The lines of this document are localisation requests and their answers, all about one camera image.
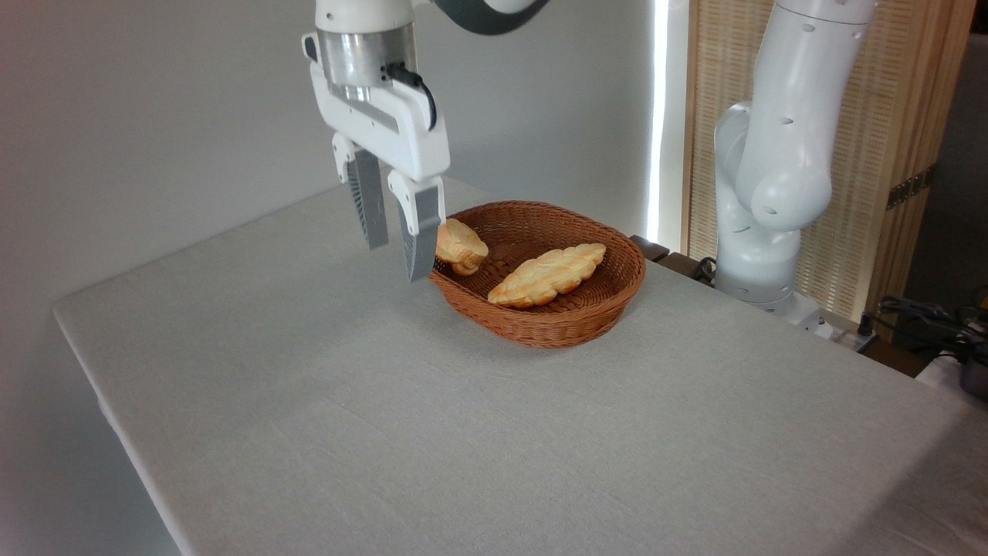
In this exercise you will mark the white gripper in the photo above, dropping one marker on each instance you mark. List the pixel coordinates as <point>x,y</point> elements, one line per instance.
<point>401,131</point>

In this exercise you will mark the small round bread roll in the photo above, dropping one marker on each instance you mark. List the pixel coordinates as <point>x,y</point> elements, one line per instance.
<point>461,245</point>

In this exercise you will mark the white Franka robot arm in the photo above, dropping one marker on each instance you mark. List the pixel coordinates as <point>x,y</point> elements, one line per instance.
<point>787,139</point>

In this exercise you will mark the long braided bread loaf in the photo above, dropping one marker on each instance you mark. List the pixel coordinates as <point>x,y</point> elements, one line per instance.
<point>544,276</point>

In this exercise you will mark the brown woven wicker basket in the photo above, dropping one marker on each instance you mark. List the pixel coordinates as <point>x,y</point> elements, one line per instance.
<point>587,309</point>

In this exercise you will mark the grey tablecloth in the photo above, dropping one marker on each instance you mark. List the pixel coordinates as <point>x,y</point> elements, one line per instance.
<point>463,432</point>

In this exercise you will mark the black metal screen hinge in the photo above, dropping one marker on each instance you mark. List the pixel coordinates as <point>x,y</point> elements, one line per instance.
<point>909,188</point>

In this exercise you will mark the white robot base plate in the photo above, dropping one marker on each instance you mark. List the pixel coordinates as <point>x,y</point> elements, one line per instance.
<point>814,318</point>

